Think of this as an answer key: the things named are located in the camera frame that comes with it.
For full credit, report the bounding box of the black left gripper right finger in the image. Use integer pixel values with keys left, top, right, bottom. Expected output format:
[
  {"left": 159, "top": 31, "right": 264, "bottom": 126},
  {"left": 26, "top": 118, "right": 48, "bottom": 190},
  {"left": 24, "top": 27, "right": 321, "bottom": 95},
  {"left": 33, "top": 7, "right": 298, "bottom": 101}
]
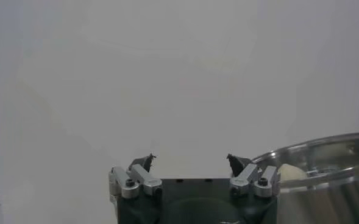
[{"left": 226, "top": 153, "right": 281, "bottom": 198}]

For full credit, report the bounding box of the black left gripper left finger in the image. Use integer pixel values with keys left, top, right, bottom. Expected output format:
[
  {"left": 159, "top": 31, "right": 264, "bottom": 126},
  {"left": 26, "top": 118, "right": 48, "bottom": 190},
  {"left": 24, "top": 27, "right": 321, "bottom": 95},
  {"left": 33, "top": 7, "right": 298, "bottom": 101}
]
[{"left": 108, "top": 153, "right": 163, "bottom": 200}]

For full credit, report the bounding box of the white steamed baozi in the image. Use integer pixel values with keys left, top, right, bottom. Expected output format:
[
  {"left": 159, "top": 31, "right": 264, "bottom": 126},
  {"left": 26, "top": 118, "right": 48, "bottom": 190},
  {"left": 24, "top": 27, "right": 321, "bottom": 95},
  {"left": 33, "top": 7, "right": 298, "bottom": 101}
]
[{"left": 278, "top": 163, "right": 308, "bottom": 182}]

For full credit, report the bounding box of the stainless steel steamer basket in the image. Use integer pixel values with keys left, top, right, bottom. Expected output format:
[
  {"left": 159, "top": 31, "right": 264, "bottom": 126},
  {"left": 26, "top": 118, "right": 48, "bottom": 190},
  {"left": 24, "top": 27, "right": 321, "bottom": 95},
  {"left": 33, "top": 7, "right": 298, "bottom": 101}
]
[{"left": 251, "top": 131, "right": 359, "bottom": 224}]

